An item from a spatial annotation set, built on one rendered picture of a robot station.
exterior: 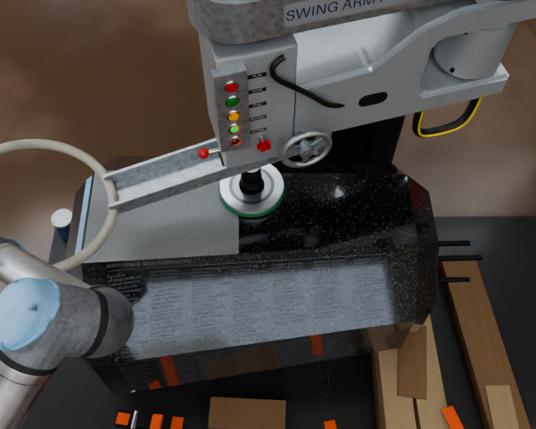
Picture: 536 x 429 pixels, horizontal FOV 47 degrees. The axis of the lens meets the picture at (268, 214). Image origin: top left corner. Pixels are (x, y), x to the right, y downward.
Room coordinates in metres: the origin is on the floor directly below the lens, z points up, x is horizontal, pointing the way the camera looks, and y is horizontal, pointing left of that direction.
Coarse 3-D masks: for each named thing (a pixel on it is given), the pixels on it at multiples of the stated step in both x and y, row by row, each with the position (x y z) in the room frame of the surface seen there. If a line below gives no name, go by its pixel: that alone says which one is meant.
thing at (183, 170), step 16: (208, 144) 1.16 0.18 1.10; (160, 160) 1.11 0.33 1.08; (176, 160) 1.13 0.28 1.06; (192, 160) 1.13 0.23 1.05; (208, 160) 1.12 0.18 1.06; (272, 160) 1.09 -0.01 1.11; (112, 176) 1.07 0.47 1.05; (128, 176) 1.08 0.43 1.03; (144, 176) 1.09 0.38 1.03; (160, 176) 1.08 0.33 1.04; (176, 176) 1.08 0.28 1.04; (192, 176) 1.04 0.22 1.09; (208, 176) 1.04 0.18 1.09; (224, 176) 1.06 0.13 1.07; (128, 192) 1.03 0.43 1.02; (144, 192) 1.00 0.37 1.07; (160, 192) 1.00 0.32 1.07; (176, 192) 1.01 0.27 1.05; (112, 208) 0.96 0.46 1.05; (128, 208) 0.97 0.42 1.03
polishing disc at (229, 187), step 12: (264, 168) 1.21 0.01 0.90; (228, 180) 1.16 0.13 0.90; (264, 180) 1.16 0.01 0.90; (276, 180) 1.16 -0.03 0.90; (228, 192) 1.11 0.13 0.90; (240, 192) 1.11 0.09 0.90; (264, 192) 1.11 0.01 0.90; (276, 192) 1.11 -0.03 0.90; (228, 204) 1.07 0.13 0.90; (240, 204) 1.06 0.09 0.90; (252, 204) 1.06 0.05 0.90; (264, 204) 1.06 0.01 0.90
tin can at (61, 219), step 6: (60, 210) 1.51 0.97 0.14; (66, 210) 1.51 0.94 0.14; (54, 216) 1.48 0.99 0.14; (60, 216) 1.48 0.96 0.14; (66, 216) 1.48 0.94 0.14; (54, 222) 1.44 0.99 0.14; (60, 222) 1.44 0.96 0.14; (66, 222) 1.44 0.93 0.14; (60, 228) 1.42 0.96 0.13; (66, 228) 1.43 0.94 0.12; (60, 234) 1.43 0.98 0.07; (66, 234) 1.42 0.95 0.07
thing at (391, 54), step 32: (512, 0) 1.24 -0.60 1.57; (320, 32) 1.27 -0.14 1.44; (352, 32) 1.25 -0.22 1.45; (384, 32) 1.21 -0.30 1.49; (416, 32) 1.17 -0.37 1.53; (448, 32) 1.18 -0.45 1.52; (320, 64) 1.15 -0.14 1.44; (352, 64) 1.15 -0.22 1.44; (384, 64) 1.14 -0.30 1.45; (416, 64) 1.17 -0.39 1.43; (320, 96) 1.09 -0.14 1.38; (352, 96) 1.12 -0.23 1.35; (384, 96) 1.14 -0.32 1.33; (416, 96) 1.17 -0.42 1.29; (448, 96) 1.20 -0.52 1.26; (480, 96) 1.23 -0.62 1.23; (320, 128) 1.10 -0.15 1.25
